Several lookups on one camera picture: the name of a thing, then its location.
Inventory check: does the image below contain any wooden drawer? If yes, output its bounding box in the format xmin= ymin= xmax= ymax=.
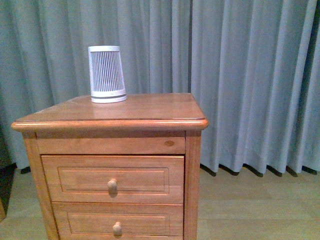
xmin=53 ymin=202 xmax=184 ymax=240
xmin=41 ymin=155 xmax=185 ymax=205

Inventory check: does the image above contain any wooden nightstand cabinet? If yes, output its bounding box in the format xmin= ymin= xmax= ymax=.
xmin=12 ymin=93 xmax=208 ymax=240

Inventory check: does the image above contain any white cylindrical air purifier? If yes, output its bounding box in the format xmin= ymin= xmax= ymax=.
xmin=88 ymin=45 xmax=127 ymax=104

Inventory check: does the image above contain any grey-green curtain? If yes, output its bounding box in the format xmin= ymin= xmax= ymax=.
xmin=0 ymin=0 xmax=320 ymax=173

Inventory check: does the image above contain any wooden bed frame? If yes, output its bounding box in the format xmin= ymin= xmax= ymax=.
xmin=0 ymin=198 xmax=7 ymax=222

